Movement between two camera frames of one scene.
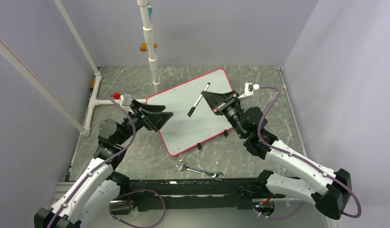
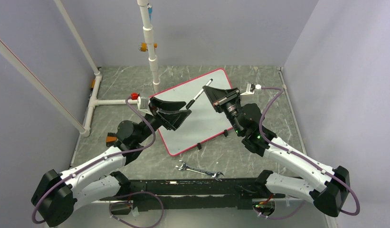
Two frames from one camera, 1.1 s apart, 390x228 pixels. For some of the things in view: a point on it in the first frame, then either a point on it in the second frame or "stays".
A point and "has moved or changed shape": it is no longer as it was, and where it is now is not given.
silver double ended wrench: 185,166 stays
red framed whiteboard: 179,100 → 202,123
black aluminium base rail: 232,194 stays
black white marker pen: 199,99 has moved or changed shape
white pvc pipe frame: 85,130 stays
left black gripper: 156,119 → 170,119
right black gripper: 218,101 stays
